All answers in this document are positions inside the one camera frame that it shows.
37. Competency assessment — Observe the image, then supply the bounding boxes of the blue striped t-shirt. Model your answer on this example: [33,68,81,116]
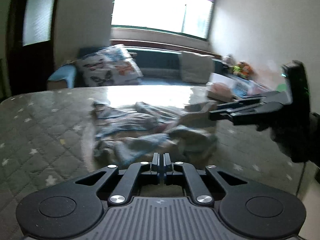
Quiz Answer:
[81,100,217,171]

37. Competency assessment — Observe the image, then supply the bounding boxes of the clear plastic box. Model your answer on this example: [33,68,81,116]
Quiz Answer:
[232,76,271,98]

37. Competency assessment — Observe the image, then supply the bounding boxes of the plush toys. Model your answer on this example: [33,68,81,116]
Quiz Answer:
[224,54,254,80]

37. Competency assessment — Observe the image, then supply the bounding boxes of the tissue box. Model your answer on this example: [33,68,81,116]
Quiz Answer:
[206,73,236,102]

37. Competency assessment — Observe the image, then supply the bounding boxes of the quilted star table cover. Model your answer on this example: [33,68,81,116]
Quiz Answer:
[1,85,310,239]

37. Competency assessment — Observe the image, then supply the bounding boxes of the grey cushion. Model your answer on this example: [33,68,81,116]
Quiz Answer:
[178,51,214,84]

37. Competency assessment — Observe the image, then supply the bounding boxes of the dark green sofa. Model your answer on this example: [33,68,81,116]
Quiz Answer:
[74,46,225,85]

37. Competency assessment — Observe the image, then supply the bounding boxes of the window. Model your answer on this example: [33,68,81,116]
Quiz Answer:
[111,0,214,40]

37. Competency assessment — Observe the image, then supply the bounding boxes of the blue cushion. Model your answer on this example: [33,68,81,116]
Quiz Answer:
[47,64,77,90]

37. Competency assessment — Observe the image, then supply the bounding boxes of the butterfly print pillow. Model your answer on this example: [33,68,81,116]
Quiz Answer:
[75,44,143,87]

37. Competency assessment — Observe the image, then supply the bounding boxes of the dark door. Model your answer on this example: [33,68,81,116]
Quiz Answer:
[6,0,57,95]

